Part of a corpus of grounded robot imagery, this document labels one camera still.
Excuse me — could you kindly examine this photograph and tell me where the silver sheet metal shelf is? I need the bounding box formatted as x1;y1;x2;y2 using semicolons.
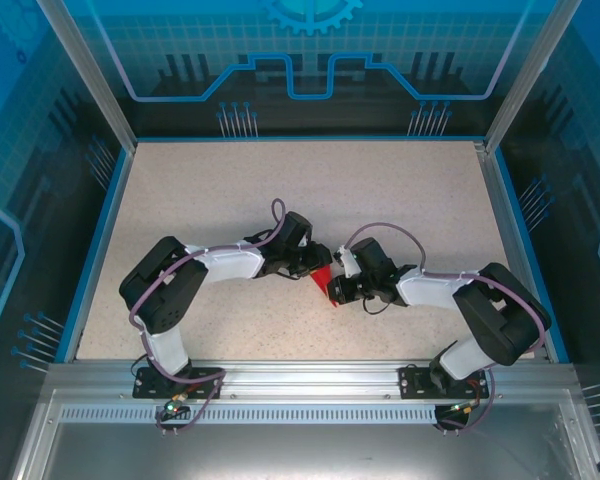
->
10;389;600;480

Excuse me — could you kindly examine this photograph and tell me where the cable connector with green light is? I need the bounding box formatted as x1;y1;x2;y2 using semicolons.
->
447;399;483;416
162;393;189;417

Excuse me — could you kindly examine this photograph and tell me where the blue table edge strip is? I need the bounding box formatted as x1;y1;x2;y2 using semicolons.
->
63;147;139;365
493;147;572;365

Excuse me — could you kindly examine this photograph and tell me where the slotted silver cable duct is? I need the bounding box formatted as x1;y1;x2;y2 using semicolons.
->
59;405;439;426

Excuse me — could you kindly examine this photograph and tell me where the aluminium frame post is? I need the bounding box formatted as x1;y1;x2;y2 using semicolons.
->
33;0;139;151
483;0;585;154

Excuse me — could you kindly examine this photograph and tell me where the thin black right gripper cable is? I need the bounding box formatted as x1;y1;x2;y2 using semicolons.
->
361;296;390;317

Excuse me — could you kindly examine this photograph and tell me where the red paper sheet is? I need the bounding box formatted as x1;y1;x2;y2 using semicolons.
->
308;266;342;308

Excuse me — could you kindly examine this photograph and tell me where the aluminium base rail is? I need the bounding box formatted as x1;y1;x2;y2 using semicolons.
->
44;358;579;402

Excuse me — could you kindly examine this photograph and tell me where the aluminium side rail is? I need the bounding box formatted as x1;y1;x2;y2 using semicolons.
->
472;140;554;362

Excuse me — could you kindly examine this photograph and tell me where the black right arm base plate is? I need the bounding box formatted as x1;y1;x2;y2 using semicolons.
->
398;365;486;400

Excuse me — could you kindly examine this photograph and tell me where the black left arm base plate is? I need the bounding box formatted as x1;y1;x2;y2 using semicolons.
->
132;366;225;400

